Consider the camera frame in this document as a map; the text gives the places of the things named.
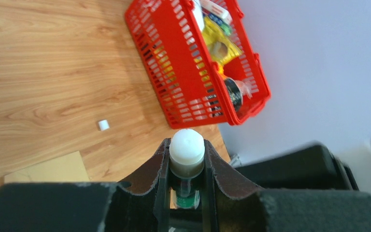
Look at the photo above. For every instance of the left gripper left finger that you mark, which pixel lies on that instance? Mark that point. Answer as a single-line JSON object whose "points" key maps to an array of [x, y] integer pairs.
{"points": [[137, 203]]}

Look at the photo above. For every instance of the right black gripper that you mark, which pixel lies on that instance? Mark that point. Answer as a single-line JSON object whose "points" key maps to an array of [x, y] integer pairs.
{"points": [[312, 167]]}

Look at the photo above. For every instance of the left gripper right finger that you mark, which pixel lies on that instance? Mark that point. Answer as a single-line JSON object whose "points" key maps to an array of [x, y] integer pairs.
{"points": [[233, 203]]}

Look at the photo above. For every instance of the green white glue stick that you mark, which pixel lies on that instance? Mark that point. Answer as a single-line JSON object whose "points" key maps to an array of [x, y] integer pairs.
{"points": [[186, 152]]}

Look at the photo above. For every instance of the brown paper envelope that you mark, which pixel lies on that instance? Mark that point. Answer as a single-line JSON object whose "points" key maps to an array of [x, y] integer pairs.
{"points": [[67, 168]]}

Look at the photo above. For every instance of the white glue stick cap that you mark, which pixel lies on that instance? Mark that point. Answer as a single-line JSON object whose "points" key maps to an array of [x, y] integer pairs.
{"points": [[103, 125]]}

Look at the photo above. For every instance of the black snack packet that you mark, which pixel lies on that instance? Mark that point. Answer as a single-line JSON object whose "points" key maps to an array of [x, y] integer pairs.
{"points": [[234, 93]]}

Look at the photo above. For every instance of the red plastic basket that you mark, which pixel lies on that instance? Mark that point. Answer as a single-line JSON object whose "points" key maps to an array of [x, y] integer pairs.
{"points": [[186, 81]]}

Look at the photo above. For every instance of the yellow snack bag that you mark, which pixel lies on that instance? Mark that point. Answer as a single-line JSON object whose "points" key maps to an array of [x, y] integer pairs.
{"points": [[222, 50]]}

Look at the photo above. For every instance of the green packet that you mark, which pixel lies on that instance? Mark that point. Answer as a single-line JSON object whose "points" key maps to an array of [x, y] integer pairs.
{"points": [[226, 28]]}

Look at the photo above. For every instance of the white red small box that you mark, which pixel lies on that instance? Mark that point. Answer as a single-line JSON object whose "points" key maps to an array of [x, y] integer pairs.
{"points": [[217, 10]]}

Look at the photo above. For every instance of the white crumpled bag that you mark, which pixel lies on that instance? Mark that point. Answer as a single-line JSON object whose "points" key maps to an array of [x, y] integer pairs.
{"points": [[198, 14]]}

